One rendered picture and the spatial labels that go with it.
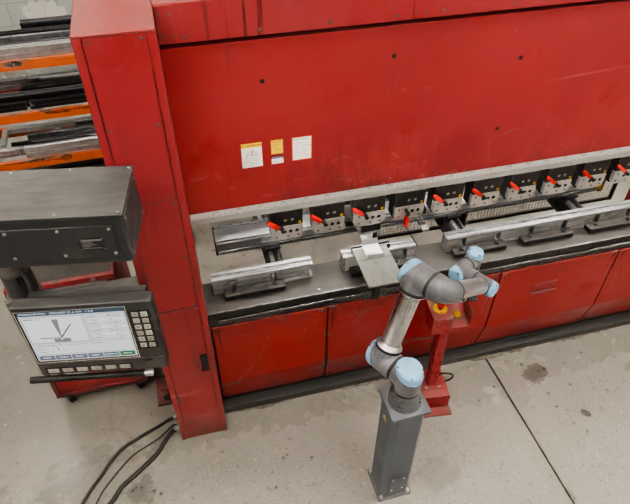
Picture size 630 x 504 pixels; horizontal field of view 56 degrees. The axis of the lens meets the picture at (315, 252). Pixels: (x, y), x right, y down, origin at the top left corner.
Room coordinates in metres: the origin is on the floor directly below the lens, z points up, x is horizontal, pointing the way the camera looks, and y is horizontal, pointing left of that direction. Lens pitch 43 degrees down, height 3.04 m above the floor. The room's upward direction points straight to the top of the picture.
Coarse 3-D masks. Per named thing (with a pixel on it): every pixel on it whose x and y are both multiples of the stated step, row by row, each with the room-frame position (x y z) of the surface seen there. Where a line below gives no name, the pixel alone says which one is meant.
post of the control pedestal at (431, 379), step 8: (440, 336) 2.00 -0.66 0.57; (440, 344) 2.00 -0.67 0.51; (432, 352) 2.03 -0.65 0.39; (440, 352) 2.00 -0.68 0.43; (432, 360) 2.01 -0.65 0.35; (440, 360) 2.00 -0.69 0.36; (432, 368) 2.00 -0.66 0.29; (440, 368) 2.01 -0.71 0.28; (432, 376) 2.00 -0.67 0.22; (432, 384) 2.00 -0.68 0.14
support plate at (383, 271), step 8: (384, 248) 2.21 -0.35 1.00; (360, 256) 2.15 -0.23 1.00; (392, 256) 2.16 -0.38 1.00; (360, 264) 2.10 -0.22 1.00; (368, 264) 2.10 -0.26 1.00; (376, 264) 2.10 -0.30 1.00; (384, 264) 2.10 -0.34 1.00; (392, 264) 2.10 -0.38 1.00; (368, 272) 2.04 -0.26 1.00; (376, 272) 2.04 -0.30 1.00; (384, 272) 2.04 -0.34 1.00; (392, 272) 2.04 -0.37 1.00; (368, 280) 1.99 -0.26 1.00; (376, 280) 1.99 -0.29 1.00; (384, 280) 1.99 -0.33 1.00; (392, 280) 1.99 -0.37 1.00
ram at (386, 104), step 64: (192, 64) 2.01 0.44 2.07; (256, 64) 2.07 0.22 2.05; (320, 64) 2.13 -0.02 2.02; (384, 64) 2.19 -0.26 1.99; (448, 64) 2.27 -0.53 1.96; (512, 64) 2.34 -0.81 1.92; (576, 64) 2.42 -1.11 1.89; (192, 128) 2.00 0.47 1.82; (256, 128) 2.06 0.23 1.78; (320, 128) 2.13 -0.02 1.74; (384, 128) 2.20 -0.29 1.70; (448, 128) 2.28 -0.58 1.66; (512, 128) 2.36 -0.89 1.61; (576, 128) 2.45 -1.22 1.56; (192, 192) 1.99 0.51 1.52; (256, 192) 2.06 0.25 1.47; (320, 192) 2.13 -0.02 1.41; (384, 192) 2.21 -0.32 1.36
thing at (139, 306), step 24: (96, 288) 1.38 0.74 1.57; (120, 288) 1.39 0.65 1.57; (144, 288) 1.39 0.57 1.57; (24, 312) 1.27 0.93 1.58; (144, 312) 1.30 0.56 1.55; (24, 336) 1.26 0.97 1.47; (144, 336) 1.30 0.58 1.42; (72, 360) 1.27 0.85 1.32; (96, 360) 1.28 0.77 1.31; (120, 360) 1.29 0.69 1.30; (144, 360) 1.30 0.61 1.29; (168, 360) 1.32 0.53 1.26
